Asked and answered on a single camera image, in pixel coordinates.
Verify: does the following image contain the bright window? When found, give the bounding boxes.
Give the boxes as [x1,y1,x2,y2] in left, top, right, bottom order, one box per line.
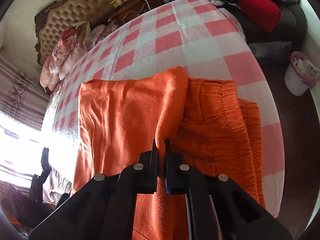
[0,112,50,180]

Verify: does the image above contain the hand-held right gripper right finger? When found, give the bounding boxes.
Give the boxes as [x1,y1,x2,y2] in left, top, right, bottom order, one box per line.
[164,139,293,240]

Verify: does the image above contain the white waste bin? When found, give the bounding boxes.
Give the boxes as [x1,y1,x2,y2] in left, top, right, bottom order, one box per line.
[284,52,320,97]

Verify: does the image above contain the orange pants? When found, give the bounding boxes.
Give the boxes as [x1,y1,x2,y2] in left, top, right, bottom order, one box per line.
[71,66,266,240]

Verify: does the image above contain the white pillow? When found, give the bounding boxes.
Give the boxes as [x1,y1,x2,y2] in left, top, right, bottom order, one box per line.
[86,23,120,49]

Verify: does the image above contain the carved wooden nightstand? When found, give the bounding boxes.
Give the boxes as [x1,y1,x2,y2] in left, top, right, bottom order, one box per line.
[106,0,167,27]

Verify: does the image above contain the tufted carved wooden headboard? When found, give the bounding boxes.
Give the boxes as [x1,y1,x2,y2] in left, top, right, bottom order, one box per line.
[34,0,120,67]

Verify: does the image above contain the pink pillow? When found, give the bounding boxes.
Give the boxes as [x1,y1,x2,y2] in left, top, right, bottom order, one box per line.
[49,50,84,92]

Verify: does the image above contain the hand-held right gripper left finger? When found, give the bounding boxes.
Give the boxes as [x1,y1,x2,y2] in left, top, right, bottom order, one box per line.
[29,138,158,240]

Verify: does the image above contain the black leather sofa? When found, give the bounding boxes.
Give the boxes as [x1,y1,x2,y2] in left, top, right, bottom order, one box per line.
[164,0,308,53]

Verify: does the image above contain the pink patterned curtain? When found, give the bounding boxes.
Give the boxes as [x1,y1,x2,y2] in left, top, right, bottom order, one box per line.
[0,55,50,130]

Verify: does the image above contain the red cloth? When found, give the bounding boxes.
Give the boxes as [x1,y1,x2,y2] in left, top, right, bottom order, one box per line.
[237,0,281,33]

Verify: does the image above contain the pink white checked blanket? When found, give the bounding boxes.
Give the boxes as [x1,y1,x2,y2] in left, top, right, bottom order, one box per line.
[41,0,285,218]

